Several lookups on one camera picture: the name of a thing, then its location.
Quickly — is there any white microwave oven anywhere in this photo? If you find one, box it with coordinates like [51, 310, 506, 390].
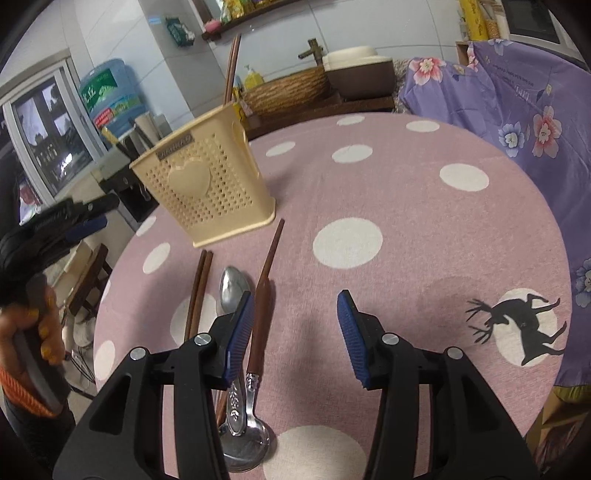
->
[501, 0, 573, 44]

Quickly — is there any woven basin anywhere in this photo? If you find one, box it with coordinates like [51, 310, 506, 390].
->
[240, 67, 331, 118]

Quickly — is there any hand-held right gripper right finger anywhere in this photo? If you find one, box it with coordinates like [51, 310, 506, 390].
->
[336, 290, 541, 480]

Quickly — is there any yellow wrapped roll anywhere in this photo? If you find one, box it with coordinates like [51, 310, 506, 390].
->
[457, 0, 490, 42]

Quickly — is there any all-metal spoon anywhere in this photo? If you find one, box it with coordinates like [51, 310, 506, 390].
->
[218, 265, 254, 437]

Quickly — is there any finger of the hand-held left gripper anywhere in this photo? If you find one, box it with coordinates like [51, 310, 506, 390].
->
[65, 216, 108, 243]
[69, 193, 121, 217]

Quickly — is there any orange wrist strap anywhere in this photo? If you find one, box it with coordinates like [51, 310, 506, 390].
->
[0, 364, 61, 418]

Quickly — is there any pink polka dot tablecloth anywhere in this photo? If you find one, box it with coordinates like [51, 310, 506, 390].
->
[92, 111, 575, 480]

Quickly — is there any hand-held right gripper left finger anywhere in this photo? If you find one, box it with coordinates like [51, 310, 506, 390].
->
[53, 291, 256, 480]

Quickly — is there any aluminium sliding window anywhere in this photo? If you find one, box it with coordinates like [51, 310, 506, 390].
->
[0, 60, 109, 208]

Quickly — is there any dark wooden sink cabinet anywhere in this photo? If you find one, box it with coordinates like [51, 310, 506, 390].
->
[245, 88, 398, 139]

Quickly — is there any green hanging packet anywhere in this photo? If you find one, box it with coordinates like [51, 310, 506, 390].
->
[165, 17, 195, 47]

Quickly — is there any purple floral cloth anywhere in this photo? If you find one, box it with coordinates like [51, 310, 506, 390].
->
[397, 39, 591, 388]

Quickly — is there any person's left forearm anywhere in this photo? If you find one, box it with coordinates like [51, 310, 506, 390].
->
[0, 397, 77, 467]

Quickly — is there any wooden-handled metal spoon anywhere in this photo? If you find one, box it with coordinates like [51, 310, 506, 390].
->
[219, 219, 286, 474]

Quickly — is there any brown and white rice cooker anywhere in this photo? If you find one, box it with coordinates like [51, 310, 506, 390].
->
[322, 45, 397, 100]

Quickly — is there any person's left hand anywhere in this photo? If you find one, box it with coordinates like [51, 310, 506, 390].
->
[0, 305, 65, 385]

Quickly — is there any beige plastic utensil basket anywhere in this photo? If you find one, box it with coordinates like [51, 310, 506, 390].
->
[129, 102, 278, 247]

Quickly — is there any grey water dispenser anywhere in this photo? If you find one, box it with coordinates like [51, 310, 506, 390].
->
[97, 138, 158, 232]

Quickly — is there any wooden shelf with bottles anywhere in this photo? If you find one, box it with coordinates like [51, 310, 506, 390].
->
[201, 0, 305, 42]

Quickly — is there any white paper cup tube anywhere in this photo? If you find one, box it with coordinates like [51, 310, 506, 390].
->
[134, 113, 162, 151]

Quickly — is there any blue water jug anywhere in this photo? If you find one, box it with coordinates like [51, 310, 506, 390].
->
[78, 58, 148, 139]

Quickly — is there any bamboo style faucet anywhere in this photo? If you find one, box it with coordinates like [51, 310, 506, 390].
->
[298, 38, 326, 61]

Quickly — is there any yellow soap pump bottle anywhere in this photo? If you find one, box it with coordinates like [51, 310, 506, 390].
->
[242, 65, 265, 90]

